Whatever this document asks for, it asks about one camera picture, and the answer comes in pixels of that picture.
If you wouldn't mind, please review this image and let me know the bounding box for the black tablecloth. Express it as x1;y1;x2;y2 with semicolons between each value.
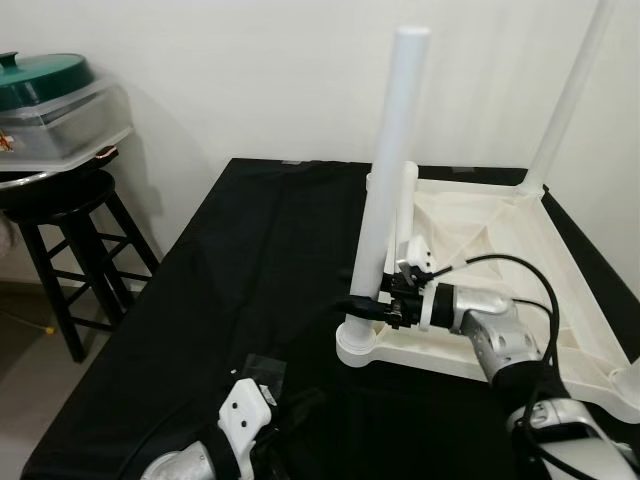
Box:
20;157;640;480

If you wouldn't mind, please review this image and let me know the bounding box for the black stool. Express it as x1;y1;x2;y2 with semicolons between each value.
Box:
0;170;161;363

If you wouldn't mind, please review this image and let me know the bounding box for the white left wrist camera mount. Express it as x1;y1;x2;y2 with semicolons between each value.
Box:
218;377;276;471

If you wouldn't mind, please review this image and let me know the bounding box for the clear container with green lid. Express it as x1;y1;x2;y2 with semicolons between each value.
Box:
0;50;136;166

